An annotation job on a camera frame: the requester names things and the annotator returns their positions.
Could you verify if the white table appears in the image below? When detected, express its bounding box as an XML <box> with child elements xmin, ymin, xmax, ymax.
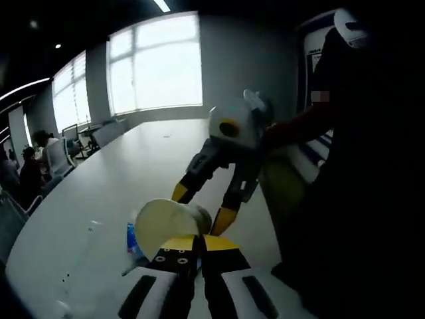
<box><xmin>5</xmin><ymin>119</ymin><xmax>316</xmax><ymax>319</ymax></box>

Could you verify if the white paper cup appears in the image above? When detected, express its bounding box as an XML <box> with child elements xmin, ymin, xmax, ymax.
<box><xmin>134</xmin><ymin>197</ymin><xmax>213</xmax><ymax>263</ymax></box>

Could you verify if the blue tissue pack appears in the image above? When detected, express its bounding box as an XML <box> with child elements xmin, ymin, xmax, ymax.
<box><xmin>126</xmin><ymin>221</ymin><xmax>149</xmax><ymax>259</ymax></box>

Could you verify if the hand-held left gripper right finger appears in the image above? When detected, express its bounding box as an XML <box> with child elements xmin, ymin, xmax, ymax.
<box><xmin>200</xmin><ymin>234</ymin><xmax>317</xmax><ymax>319</ymax></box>

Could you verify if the large bright window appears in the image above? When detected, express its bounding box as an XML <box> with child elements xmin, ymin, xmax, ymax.
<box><xmin>108</xmin><ymin>11</ymin><xmax>203</xmax><ymax>116</ymax></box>
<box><xmin>51</xmin><ymin>51</ymin><xmax>92</xmax><ymax>132</ymax></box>

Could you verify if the blue white banner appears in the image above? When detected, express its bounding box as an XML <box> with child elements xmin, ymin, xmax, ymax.
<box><xmin>294</xmin><ymin>19</ymin><xmax>336</xmax><ymax>187</ymax></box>

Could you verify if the white chest device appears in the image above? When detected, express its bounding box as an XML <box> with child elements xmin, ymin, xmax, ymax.
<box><xmin>333</xmin><ymin>8</ymin><xmax>369</xmax><ymax>49</ymax></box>

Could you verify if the person in dark clothes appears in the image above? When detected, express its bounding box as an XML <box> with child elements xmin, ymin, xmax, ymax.
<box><xmin>258</xmin><ymin>26</ymin><xmax>425</xmax><ymax>319</ymax></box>

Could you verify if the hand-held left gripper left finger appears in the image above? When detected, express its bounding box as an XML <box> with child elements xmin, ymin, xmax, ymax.
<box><xmin>116</xmin><ymin>234</ymin><xmax>200</xmax><ymax>319</ymax></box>

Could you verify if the white office chair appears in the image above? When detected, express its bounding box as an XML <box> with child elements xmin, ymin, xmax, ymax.
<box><xmin>42</xmin><ymin>138</ymin><xmax>76</xmax><ymax>177</ymax></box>
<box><xmin>92</xmin><ymin>121</ymin><xmax>129</xmax><ymax>149</ymax></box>

